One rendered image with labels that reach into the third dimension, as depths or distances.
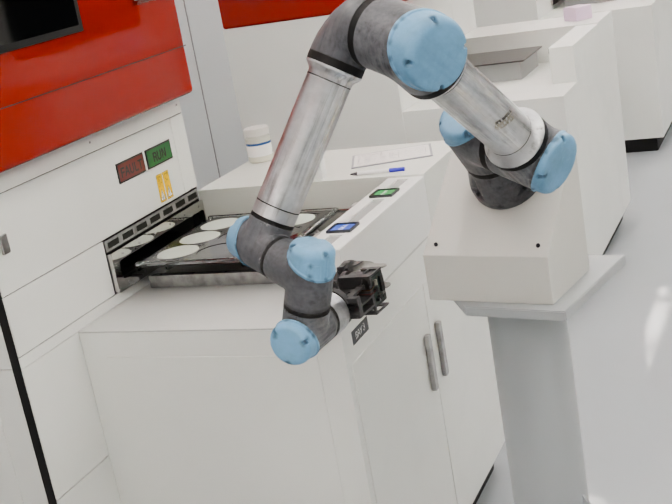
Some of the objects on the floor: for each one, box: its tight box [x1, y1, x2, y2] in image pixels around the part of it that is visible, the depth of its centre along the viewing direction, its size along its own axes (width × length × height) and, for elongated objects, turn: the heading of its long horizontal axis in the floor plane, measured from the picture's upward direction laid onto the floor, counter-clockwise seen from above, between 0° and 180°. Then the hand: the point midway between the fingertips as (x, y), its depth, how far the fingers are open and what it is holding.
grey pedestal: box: [454, 255, 626, 504], centre depth 240 cm, size 51×44×82 cm
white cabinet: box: [79, 238, 505, 504], centre depth 291 cm, size 64×96×82 cm, turn 8°
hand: (369, 270), depth 211 cm, fingers closed
